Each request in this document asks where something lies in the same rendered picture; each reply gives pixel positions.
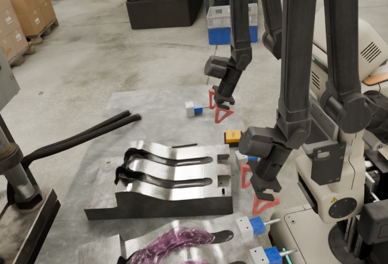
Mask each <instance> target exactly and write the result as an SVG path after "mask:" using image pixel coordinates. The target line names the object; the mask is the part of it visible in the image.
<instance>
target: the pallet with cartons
mask: <svg viewBox="0 0 388 264"><path fill-rule="evenodd" d="M10 1H11V3H12V7H13V9H14V11H15V13H16V16H17V18H18V20H19V23H20V25H21V27H22V30H23V32H24V35H25V37H26V38H29V39H30V42H32V44H33V45H35V44H41V43H42V38H41V36H49V35H50V34H51V33H52V31H51V28H53V27H57V26H59V24H58V20H57V18H56V15H55V11H54V9H53V6H52V3H51V0H10Z"/></svg>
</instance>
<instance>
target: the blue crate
mask: <svg viewBox="0 0 388 264"><path fill-rule="evenodd" d="M249 33H250V36H251V43H253V42H257V41H258V25H250V26H249ZM230 34H231V27H223V28H208V38H209V44H210V45H214V44H230V43H231V41H230Z"/></svg>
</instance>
